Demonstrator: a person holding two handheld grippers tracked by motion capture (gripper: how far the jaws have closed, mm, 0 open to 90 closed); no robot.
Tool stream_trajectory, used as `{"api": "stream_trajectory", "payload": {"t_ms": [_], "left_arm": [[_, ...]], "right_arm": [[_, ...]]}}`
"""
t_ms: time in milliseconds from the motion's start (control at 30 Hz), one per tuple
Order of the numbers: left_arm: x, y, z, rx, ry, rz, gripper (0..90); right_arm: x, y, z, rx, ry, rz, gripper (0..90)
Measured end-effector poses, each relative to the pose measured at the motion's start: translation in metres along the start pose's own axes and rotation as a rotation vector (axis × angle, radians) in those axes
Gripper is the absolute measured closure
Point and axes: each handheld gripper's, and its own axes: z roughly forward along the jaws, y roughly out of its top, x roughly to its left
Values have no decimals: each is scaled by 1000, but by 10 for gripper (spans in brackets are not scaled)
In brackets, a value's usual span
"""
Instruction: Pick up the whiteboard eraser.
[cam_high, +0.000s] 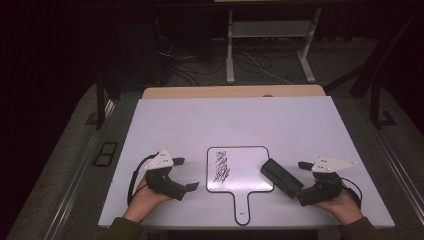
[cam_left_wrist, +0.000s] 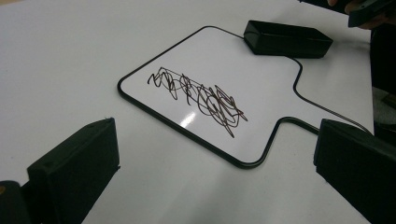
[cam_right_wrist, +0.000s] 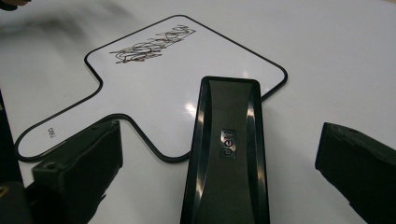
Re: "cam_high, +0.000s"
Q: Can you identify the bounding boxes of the black whiteboard eraser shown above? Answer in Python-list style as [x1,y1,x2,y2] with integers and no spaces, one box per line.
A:
[260,158,305,200]

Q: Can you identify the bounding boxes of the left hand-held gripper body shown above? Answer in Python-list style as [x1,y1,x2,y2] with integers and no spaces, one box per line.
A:
[144,149,188,202]

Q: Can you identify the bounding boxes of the person's left hand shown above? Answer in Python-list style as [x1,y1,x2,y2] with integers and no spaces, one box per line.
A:
[122,177,173,224]

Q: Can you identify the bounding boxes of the white metal stand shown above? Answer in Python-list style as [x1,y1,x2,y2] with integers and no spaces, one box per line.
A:
[225,7,323,85]

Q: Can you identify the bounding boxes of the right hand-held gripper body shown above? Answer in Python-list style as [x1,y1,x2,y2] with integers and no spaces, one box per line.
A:
[308,155,358,205]

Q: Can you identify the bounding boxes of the person's right hand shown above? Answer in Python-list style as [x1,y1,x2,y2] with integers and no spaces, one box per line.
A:
[312,189,365,226]

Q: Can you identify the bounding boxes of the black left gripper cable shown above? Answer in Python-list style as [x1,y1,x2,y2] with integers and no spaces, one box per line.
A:
[126,153,158,207]

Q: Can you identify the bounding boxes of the white floor cable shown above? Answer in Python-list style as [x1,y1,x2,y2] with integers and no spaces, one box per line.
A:
[239,49,295,86]

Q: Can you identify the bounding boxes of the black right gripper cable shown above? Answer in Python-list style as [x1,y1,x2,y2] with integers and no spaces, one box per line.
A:
[339,176,364,210]

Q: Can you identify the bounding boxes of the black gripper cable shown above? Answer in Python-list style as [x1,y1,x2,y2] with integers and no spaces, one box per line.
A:
[339,176,364,210]
[126,153,158,207]

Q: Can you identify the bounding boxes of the small handled whiteboard with scribble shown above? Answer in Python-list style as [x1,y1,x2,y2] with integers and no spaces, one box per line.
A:
[205,145,275,227]

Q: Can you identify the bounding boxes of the black floor cables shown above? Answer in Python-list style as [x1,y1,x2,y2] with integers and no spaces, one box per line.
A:
[156,33,231,88]

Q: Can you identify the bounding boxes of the black metal stand leg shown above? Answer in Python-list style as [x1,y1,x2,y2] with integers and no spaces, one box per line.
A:
[369,81,397,130]
[84,71,111,131]

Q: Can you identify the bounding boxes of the wooden table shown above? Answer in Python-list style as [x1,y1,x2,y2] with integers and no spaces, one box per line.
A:
[142,83,327,100]

